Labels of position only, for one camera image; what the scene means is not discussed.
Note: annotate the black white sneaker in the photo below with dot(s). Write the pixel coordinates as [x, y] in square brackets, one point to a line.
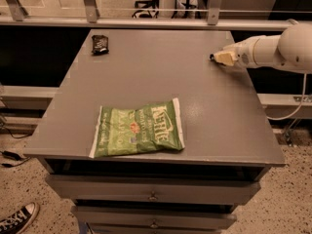
[17, 222]

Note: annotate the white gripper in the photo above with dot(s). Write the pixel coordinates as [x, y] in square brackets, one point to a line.
[243, 53]

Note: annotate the black office chair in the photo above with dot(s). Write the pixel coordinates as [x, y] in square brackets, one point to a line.
[146, 9]

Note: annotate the grey drawer cabinet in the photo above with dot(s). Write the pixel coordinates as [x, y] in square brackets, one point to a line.
[225, 130]

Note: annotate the grey drawer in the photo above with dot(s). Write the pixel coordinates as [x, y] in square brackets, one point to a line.
[153, 190]
[153, 218]

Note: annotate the top grey drawer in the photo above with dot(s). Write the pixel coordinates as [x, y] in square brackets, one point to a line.
[153, 190]

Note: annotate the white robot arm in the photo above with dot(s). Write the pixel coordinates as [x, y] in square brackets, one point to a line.
[290, 51]

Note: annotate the black rxbar chocolate bar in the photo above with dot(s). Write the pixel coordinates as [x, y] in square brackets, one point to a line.
[100, 45]

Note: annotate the green kettle chips bag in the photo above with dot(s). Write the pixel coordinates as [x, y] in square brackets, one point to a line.
[151, 128]

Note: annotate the metal railing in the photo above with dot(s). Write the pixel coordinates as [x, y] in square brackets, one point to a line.
[255, 15]

